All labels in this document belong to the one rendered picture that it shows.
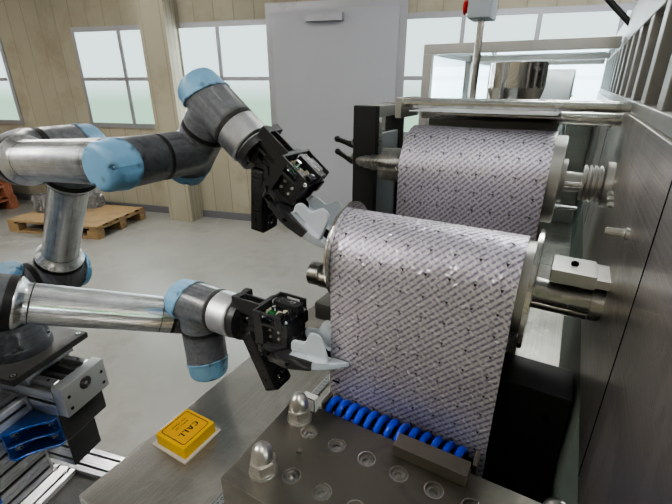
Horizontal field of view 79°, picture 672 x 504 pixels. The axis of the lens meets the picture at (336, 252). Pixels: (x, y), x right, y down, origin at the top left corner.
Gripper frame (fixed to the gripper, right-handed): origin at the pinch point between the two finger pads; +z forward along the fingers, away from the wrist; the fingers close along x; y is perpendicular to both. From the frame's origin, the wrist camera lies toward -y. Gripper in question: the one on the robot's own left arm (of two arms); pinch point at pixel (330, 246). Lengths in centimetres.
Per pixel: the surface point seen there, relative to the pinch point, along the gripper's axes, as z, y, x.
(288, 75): -192, -118, 302
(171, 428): 3.8, -38.0, -19.2
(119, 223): -221, -333, 199
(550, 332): 48, -4, 51
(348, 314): 9.7, 0.1, -8.1
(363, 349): 14.8, -2.1, -8.1
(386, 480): 27.6, -4.7, -18.0
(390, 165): -5.0, 8.4, 20.0
